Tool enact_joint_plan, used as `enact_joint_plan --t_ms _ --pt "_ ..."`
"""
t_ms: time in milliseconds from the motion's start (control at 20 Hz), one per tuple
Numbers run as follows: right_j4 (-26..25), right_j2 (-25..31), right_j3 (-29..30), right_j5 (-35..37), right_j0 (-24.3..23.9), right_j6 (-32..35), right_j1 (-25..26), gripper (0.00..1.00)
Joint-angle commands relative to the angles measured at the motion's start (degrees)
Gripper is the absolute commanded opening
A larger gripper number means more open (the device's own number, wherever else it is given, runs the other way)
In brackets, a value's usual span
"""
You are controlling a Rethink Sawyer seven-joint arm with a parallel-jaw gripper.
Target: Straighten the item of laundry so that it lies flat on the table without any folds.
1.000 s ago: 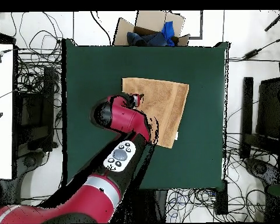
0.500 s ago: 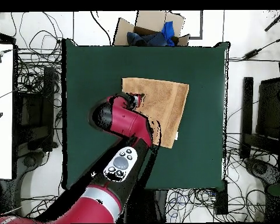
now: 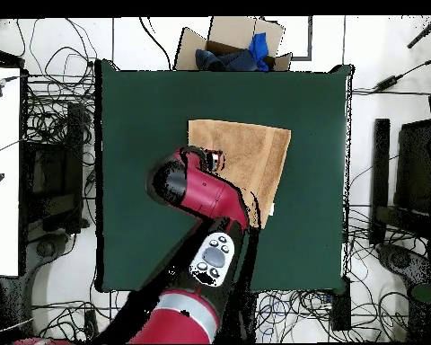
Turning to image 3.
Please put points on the black tripod leg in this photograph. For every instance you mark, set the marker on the black tripod leg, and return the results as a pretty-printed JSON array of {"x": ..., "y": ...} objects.
[{"x": 425, "y": 33}]

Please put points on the dark green tablecloth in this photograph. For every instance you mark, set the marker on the dark green tablecloth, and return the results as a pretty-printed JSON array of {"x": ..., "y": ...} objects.
[{"x": 147, "y": 107}]

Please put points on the white desk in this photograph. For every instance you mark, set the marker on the white desk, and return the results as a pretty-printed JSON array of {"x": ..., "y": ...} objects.
[{"x": 1, "y": 179}]

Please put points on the tan terry towel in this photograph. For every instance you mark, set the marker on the tan terry towel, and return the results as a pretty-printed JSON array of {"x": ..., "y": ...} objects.
[{"x": 258, "y": 154}]

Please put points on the black floor box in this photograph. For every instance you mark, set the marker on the black floor box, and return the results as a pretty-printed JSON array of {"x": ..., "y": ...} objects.
[{"x": 341, "y": 309}]

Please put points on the black equipment frame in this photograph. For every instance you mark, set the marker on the black equipment frame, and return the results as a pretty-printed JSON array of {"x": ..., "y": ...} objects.
[{"x": 54, "y": 179}]

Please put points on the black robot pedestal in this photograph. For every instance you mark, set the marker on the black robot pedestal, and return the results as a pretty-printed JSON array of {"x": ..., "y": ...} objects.
[{"x": 242, "y": 316}]

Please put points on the bright blue cloth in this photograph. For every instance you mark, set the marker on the bright blue cloth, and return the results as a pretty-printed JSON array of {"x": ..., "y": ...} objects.
[{"x": 259, "y": 46}]

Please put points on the black power strip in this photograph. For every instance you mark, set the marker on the black power strip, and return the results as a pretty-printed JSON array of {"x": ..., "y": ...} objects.
[{"x": 91, "y": 323}]

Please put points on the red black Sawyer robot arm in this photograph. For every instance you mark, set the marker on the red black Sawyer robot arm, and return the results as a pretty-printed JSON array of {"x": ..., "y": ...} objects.
[{"x": 204, "y": 194}]

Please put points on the black power adapter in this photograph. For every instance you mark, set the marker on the black power adapter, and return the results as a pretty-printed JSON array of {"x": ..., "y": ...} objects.
[{"x": 386, "y": 83}]

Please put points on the grey chair base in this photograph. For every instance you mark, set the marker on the grey chair base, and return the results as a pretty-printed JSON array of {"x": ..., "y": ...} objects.
[{"x": 46, "y": 248}]

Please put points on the navy blue garment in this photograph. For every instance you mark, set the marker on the navy blue garment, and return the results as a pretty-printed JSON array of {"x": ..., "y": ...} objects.
[{"x": 233, "y": 61}]

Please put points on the black chair base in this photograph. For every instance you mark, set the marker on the black chair base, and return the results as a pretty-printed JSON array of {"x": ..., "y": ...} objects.
[{"x": 400, "y": 260}]

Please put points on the brown cardboard box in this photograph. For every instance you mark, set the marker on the brown cardboard box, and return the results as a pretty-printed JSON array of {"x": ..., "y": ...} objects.
[{"x": 233, "y": 30}]

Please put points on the black upright bar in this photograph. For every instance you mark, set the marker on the black upright bar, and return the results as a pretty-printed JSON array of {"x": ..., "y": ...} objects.
[{"x": 380, "y": 172}]

